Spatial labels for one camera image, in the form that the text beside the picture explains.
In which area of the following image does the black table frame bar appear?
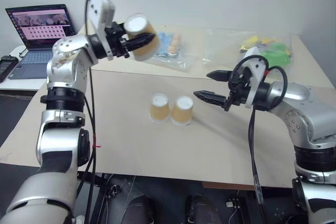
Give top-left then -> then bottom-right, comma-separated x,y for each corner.
76,170 -> 111,187

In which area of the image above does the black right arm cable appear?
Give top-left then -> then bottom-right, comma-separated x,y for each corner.
227,55 -> 289,224

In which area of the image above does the clear bag with blue items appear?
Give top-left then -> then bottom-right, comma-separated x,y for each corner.
144,30 -> 195,73

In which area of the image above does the clear bag with green items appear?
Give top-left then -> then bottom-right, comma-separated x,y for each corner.
237,33 -> 296,70

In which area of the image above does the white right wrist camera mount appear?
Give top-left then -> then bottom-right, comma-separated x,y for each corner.
240,46 -> 270,109

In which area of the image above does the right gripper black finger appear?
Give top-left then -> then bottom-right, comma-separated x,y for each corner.
193,90 -> 227,109
206,70 -> 233,83

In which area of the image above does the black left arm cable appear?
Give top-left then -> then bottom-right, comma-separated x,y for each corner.
75,0 -> 98,224

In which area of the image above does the black handheld device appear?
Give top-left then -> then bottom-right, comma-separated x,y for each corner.
0,55 -> 20,83

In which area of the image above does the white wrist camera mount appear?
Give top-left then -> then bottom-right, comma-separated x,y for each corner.
88,0 -> 116,61
240,46 -> 270,109

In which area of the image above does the beige paper table cover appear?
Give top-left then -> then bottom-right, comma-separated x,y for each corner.
77,69 -> 299,188

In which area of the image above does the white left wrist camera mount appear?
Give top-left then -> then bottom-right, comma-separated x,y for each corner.
88,0 -> 116,61

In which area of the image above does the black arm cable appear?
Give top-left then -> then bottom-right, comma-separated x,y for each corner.
75,0 -> 98,224
227,55 -> 289,224

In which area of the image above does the empty clear plastic bag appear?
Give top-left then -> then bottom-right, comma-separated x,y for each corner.
199,28 -> 251,66

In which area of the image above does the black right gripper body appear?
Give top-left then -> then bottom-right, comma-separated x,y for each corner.
223,66 -> 252,111

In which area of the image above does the grey open laptop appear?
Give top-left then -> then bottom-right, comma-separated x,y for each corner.
5,4 -> 78,80

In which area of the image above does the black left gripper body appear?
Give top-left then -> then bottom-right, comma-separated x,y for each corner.
105,22 -> 131,59

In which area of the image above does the white side table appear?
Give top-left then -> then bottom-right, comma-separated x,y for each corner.
0,45 -> 48,91

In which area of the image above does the tan paper cup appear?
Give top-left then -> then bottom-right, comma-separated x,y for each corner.
123,13 -> 160,61
170,95 -> 194,126
149,92 -> 170,123

